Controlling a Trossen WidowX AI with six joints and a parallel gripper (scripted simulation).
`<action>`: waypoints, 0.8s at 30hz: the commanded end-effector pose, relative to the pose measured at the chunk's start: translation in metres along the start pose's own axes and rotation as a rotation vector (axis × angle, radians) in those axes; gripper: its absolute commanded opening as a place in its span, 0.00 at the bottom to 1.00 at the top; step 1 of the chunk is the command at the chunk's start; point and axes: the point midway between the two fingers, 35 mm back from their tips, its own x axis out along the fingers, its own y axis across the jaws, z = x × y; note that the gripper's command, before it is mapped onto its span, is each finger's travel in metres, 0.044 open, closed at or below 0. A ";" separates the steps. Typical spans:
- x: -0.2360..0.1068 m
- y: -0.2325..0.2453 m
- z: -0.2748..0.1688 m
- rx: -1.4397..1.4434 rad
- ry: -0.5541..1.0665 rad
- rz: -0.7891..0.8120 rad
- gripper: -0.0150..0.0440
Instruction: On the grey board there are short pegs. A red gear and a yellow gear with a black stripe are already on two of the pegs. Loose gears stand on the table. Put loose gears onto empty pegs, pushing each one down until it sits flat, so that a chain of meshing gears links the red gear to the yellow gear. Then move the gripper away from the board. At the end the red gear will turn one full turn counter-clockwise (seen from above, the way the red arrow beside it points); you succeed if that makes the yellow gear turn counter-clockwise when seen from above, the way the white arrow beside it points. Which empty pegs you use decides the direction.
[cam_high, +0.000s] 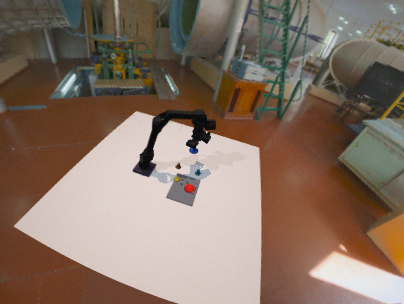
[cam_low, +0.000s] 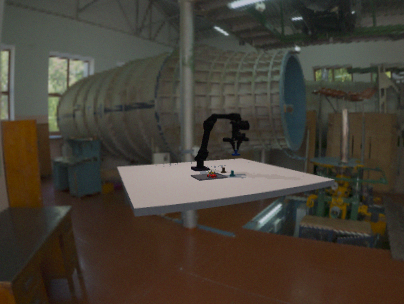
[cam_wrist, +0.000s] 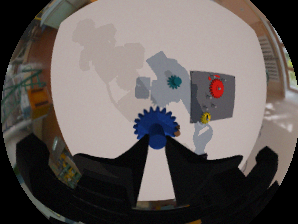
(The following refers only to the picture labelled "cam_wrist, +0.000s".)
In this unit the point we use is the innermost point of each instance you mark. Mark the teal gear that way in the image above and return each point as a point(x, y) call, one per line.
point(174, 82)

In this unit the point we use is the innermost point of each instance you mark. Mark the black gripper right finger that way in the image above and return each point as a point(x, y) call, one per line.
point(190, 172)

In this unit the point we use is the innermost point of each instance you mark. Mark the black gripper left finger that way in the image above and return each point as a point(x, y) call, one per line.
point(126, 170)

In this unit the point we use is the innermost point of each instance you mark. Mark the brown gear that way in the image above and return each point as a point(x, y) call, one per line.
point(178, 132)

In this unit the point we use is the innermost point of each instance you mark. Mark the blue gear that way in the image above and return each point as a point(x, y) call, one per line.
point(157, 124)

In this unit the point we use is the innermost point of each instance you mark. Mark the red gear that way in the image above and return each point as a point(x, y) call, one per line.
point(216, 83)

